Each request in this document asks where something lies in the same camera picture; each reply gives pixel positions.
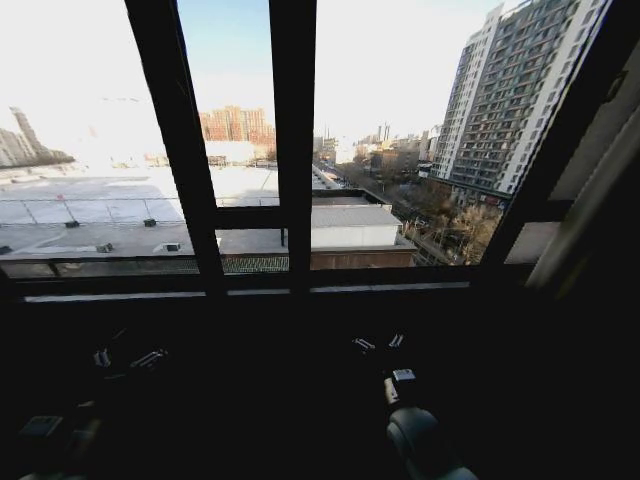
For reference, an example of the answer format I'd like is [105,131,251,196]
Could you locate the bare street trees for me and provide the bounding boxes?
[394,182,504,267]

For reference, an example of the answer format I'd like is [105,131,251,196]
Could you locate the low flat-roofed building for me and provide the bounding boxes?
[0,163,419,272]

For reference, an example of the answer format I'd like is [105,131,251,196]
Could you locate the distant grey tower buildings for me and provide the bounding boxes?
[0,105,77,169]

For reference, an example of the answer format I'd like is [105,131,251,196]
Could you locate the pale curtain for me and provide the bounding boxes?
[524,107,640,292]

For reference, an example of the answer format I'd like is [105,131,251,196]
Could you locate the orange brick apartment blocks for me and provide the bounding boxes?
[198,104,278,152]

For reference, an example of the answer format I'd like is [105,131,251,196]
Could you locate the grey high-rise apartment building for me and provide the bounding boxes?
[428,0,610,202]

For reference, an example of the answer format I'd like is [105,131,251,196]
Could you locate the black window frame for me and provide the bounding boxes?
[0,0,640,307]

